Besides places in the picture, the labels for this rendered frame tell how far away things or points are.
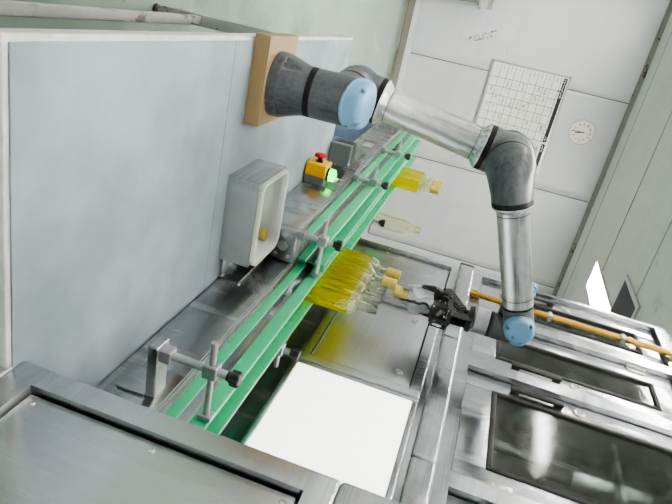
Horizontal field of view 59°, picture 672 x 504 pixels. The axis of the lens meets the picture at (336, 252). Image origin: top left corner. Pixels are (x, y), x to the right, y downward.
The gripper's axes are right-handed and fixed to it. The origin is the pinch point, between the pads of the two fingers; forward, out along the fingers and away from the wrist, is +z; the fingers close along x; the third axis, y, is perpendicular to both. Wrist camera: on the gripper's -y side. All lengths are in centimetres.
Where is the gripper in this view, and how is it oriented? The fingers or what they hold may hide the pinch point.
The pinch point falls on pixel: (405, 293)
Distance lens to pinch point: 174.5
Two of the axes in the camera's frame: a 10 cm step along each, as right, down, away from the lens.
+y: -2.9, 4.0, -8.7
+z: -9.4, -2.9, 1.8
